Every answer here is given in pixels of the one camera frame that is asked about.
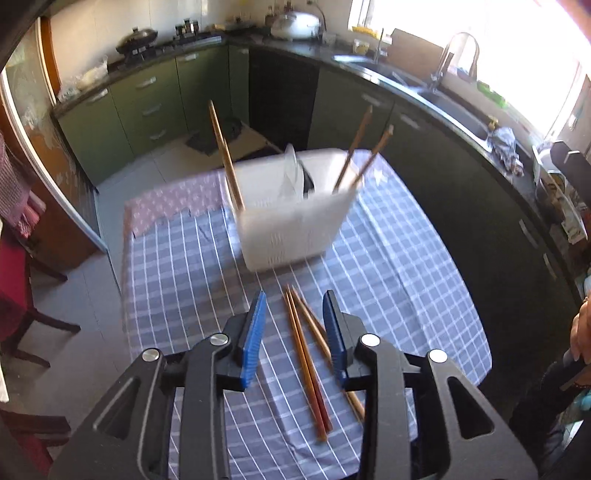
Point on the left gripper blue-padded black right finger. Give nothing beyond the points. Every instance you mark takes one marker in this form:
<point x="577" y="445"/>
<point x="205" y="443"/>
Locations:
<point x="343" y="333"/>

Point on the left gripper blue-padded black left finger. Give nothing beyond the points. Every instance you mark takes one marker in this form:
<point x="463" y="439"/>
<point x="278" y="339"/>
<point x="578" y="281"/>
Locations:
<point x="237" y="364"/>

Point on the steel kitchen faucet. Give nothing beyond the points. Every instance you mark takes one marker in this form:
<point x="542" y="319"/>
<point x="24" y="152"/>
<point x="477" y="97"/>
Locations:
<point x="454" y="50"/>

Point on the person's right hand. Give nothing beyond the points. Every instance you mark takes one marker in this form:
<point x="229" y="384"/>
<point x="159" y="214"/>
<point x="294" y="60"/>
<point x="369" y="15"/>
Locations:
<point x="580" y="334"/>

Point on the blue checked tablecloth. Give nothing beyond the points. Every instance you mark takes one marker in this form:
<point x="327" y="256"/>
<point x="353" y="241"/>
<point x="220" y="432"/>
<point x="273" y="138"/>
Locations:
<point x="185" y="276"/>

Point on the white plastic utensil holder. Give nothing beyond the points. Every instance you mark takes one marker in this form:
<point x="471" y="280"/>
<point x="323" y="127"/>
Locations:
<point x="290" y="212"/>

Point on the green lower cabinets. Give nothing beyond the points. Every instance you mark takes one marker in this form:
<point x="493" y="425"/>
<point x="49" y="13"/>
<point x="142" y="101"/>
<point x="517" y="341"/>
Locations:
<point x="296" y="94"/>

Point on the red wooden chair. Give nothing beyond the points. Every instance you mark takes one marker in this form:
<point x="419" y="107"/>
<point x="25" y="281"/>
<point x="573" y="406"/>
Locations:
<point x="18" y="311"/>

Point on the red checked apron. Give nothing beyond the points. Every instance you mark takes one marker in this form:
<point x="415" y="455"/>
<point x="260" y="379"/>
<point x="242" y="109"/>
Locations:
<point x="21" y="208"/>

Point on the white dish rack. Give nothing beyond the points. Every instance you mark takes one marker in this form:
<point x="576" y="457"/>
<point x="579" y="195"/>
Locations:
<point x="562" y="182"/>

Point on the crumpled dish rag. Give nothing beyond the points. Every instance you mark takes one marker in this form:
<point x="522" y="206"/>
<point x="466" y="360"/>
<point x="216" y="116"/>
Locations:
<point x="504" y="147"/>

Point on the steel double sink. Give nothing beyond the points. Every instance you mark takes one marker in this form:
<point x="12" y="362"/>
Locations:
<point x="386" y="75"/>

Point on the wooden cutting board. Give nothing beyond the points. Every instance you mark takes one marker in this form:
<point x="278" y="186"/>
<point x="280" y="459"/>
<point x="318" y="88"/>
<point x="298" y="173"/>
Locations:
<point x="408" y="51"/>

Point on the white plastic bag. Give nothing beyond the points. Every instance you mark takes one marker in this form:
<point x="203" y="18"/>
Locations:
<point x="72" y="86"/>

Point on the gas stove top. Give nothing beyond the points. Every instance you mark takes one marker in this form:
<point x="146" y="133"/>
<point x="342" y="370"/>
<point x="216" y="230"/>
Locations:
<point x="157" y="49"/>

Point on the black frying pan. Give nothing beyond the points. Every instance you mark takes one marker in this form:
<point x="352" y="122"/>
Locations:
<point x="237" y="26"/>

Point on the small black pot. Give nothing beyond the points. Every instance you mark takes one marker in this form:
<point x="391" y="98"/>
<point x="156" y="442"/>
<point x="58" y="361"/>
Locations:
<point x="187" y="29"/>

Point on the black wok with lid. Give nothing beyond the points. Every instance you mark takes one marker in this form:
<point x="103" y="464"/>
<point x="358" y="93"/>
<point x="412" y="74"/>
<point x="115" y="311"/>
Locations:
<point x="135" y="40"/>

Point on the white rice cooker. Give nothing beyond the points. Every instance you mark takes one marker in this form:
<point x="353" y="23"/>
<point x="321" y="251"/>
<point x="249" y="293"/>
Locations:
<point x="295" y="25"/>

